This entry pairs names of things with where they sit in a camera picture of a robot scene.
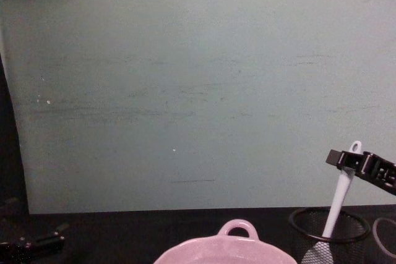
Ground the white plastic rice spoon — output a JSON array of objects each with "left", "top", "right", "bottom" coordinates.
[{"left": 301, "top": 140, "right": 363, "bottom": 264}]

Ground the black table cloth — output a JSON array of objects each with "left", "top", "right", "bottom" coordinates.
[{"left": 0, "top": 204, "right": 396, "bottom": 264}]

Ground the black mesh pen cup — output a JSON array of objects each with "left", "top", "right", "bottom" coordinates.
[{"left": 288, "top": 207, "right": 371, "bottom": 264}]

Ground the pink ceramic dish with handle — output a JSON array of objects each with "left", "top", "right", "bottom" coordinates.
[{"left": 153, "top": 218, "right": 299, "bottom": 264}]

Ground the clear round cup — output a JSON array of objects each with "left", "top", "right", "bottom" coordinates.
[{"left": 372, "top": 217, "right": 396, "bottom": 259}]

